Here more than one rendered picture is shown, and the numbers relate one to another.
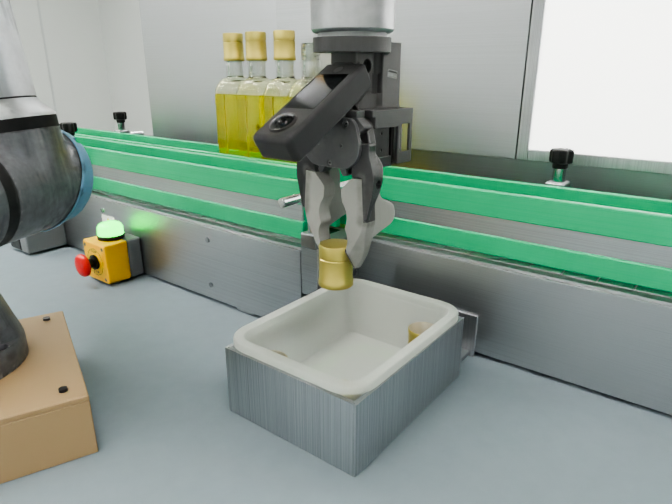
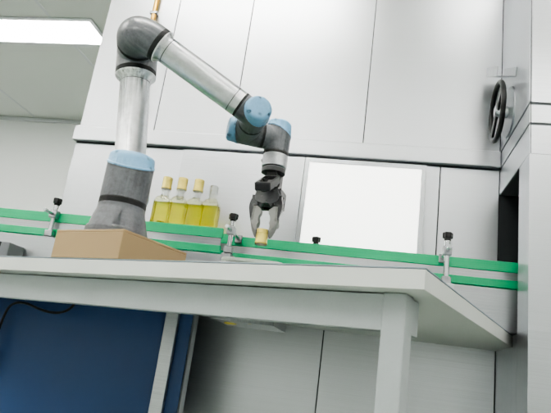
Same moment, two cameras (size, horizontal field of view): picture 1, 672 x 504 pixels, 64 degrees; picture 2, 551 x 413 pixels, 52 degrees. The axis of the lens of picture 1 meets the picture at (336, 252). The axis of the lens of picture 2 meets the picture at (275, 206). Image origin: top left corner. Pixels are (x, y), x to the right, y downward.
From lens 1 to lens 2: 124 cm
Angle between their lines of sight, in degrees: 44
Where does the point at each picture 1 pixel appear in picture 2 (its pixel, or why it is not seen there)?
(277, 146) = (265, 184)
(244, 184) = (188, 230)
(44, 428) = (175, 257)
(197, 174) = (157, 226)
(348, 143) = (275, 195)
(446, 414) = not seen: hidden behind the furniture
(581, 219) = (329, 250)
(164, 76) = (78, 201)
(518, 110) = (295, 228)
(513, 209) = (305, 247)
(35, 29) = not seen: outside the picture
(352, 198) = (273, 212)
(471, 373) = not seen: hidden behind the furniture
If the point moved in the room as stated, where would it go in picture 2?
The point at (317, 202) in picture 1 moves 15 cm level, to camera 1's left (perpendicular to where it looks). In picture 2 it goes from (257, 215) to (209, 202)
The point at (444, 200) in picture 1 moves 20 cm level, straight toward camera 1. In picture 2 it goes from (277, 246) to (298, 234)
